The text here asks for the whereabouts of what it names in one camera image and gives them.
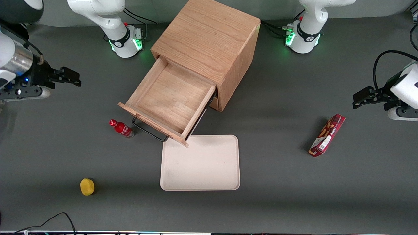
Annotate black right arm base cables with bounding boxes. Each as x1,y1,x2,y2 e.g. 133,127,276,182
124,7,158,39

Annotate red soda bottle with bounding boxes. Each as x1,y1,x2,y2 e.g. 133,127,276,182
109,119,135,139

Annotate black arm base cables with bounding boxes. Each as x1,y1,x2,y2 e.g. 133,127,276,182
261,10,306,37
124,7,158,39

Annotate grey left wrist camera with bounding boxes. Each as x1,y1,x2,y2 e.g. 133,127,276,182
387,106,418,122

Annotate yellow sponge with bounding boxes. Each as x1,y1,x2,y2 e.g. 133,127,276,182
80,178,95,196

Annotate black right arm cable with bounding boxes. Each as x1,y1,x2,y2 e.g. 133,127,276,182
0,20,45,65

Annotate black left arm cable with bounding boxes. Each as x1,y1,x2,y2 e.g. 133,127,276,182
373,50,418,92

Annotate red cookie box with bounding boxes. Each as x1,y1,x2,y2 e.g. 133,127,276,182
308,113,346,158

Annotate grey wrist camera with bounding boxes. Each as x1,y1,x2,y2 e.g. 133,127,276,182
387,106,418,122
0,87,51,102

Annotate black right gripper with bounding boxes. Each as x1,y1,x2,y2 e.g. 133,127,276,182
24,60,82,90

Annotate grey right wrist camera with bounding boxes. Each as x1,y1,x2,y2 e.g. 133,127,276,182
0,87,51,102

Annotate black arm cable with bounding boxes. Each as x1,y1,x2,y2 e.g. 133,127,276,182
0,20,45,65
373,50,418,92

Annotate beige plastic tray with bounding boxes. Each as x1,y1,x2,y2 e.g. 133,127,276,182
160,134,241,192

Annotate black left arm base cables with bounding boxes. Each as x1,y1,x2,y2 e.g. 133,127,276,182
261,10,306,37

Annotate black metal drawer handle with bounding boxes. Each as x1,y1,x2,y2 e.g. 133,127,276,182
132,117,169,142

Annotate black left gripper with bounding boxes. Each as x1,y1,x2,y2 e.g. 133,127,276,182
352,71,406,111

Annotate wooden drawer cabinet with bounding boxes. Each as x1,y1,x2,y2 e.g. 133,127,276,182
151,0,261,112

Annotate black cable at table edge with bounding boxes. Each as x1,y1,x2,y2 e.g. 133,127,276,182
13,212,77,234

